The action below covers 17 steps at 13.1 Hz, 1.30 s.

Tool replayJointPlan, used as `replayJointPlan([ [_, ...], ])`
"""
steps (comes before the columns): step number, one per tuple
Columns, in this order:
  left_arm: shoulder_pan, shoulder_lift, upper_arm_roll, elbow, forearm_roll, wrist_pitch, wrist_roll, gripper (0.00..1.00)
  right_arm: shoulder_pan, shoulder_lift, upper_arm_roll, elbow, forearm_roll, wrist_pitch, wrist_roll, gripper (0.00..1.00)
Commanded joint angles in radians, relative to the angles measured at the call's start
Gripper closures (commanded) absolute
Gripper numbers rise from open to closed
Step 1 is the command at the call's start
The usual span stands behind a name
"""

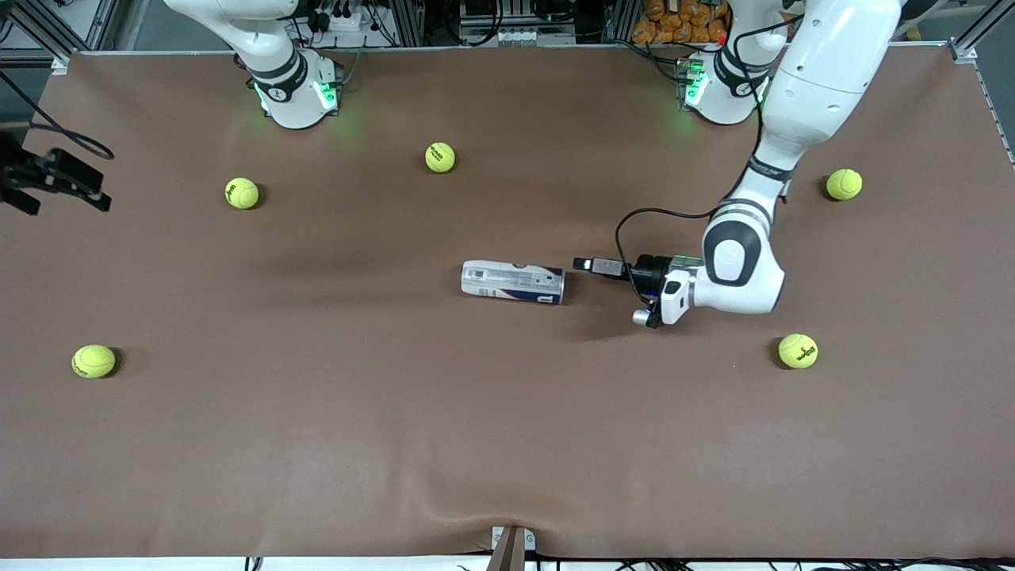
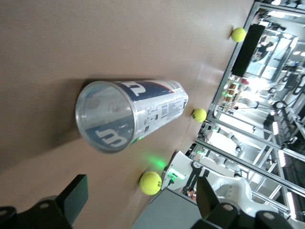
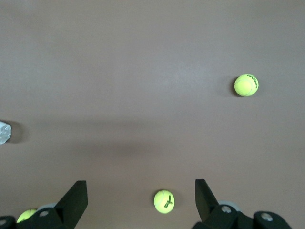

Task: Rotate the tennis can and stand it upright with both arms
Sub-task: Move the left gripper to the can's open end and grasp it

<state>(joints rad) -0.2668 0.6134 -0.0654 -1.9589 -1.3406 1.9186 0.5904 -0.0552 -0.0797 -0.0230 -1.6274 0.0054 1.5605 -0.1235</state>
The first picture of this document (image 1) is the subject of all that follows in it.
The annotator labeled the white blue tennis ball can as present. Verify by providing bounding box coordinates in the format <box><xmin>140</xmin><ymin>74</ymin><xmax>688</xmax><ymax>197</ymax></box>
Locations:
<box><xmin>462</xmin><ymin>260</ymin><xmax>565</xmax><ymax>306</ymax></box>

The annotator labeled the brown table mat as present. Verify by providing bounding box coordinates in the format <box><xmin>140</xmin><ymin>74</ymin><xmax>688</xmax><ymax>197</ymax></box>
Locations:
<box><xmin>0</xmin><ymin>44</ymin><xmax>1015</xmax><ymax>560</ymax></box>

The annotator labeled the orange packaged goods pile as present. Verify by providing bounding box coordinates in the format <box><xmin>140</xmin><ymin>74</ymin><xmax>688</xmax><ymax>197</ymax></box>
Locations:
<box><xmin>632</xmin><ymin>0</ymin><xmax>730</xmax><ymax>45</ymax></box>

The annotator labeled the white power strip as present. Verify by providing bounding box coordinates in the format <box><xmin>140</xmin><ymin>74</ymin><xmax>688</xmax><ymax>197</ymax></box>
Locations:
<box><xmin>305</xmin><ymin>4</ymin><xmax>381</xmax><ymax>48</ymax></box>

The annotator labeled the grey camera pole bracket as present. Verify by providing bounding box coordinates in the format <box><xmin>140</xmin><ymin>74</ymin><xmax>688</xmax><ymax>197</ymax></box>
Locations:
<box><xmin>490</xmin><ymin>525</ymin><xmax>538</xmax><ymax>571</ymax></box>

